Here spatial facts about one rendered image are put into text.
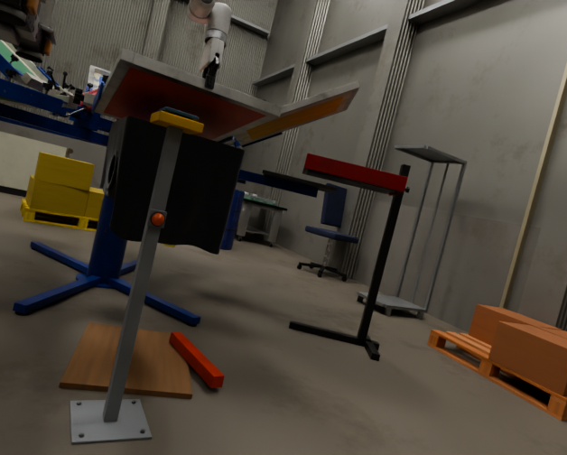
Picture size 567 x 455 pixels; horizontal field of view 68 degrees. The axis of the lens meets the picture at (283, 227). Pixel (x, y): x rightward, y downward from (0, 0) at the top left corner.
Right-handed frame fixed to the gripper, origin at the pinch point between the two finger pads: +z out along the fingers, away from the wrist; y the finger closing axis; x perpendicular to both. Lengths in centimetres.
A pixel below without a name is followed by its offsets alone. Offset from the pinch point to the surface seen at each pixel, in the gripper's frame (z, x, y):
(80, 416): 113, -20, 2
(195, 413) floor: 114, 17, 2
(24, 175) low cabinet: 5, -73, -555
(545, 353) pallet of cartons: 84, 218, 11
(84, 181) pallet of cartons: 14, -10, -346
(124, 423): 114, -8, 7
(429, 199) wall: -37, 331, -191
